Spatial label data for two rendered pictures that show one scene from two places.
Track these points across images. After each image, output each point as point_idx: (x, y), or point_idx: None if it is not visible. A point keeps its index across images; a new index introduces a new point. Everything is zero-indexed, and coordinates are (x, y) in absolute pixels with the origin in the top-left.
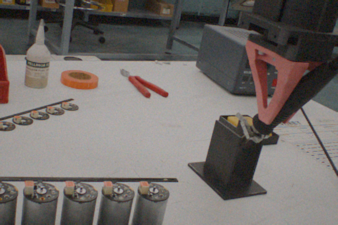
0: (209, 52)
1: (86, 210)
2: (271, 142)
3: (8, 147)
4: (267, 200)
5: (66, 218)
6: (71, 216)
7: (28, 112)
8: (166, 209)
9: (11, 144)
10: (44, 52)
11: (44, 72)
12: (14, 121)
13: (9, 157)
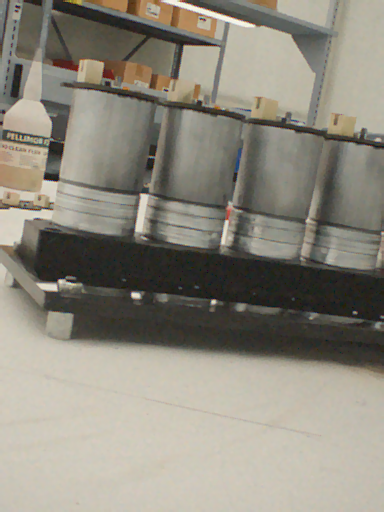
0: None
1: (307, 156)
2: None
3: (10, 219)
4: None
5: (259, 179)
6: (273, 170)
7: (24, 201)
8: None
9: (15, 218)
10: (42, 114)
11: (39, 157)
12: (4, 202)
13: (20, 226)
